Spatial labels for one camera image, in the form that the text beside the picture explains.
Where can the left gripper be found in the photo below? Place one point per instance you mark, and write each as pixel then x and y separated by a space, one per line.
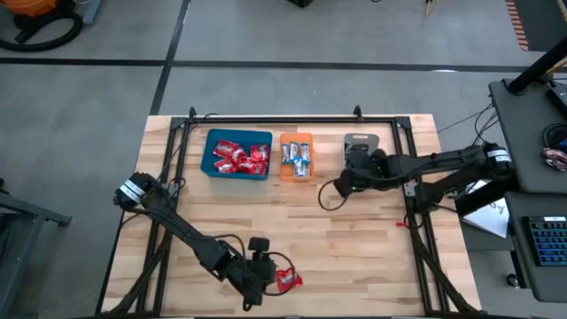
pixel 261 274

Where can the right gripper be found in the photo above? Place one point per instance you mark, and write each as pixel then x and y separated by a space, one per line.
pixel 367 166

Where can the red Skittles bag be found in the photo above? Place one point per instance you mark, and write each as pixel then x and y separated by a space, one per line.
pixel 288 279
pixel 260 153
pixel 224 166
pixel 225 148
pixel 246 166
pixel 239 155
pixel 260 168

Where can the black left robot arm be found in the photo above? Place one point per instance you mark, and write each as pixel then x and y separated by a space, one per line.
pixel 186 230

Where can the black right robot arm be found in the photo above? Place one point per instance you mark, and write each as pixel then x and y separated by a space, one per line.
pixel 443 161

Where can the white plastic bin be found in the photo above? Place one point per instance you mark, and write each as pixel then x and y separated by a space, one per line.
pixel 361 137

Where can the orange plastic bin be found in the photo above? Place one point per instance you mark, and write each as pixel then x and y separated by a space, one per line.
pixel 285 175

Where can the blue plastic bin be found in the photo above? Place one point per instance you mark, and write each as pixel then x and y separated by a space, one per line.
pixel 210 137

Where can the white paper sheet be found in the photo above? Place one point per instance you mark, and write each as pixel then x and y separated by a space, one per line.
pixel 491 221

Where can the grey desk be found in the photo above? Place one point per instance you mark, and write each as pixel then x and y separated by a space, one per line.
pixel 516 248
pixel 522 133

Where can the black metal pole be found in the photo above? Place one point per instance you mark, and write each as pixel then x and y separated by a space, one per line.
pixel 536 68

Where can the backlit blue keyboard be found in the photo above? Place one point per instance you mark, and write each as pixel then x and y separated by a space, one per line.
pixel 549 241

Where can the black orange striped mat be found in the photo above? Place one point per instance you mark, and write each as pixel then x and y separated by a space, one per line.
pixel 545 22

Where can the grey metal table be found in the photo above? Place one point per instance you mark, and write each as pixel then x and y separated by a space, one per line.
pixel 35 212

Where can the orange shop vacuum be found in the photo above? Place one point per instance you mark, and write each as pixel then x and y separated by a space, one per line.
pixel 35 6

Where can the table-level camera box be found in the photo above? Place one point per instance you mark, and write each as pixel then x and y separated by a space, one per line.
pixel 259 244

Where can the silver metal bracket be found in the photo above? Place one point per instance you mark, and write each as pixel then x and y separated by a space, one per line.
pixel 173 189
pixel 410 189

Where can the black aluminium rig frame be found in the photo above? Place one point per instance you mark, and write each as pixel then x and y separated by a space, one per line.
pixel 288 119

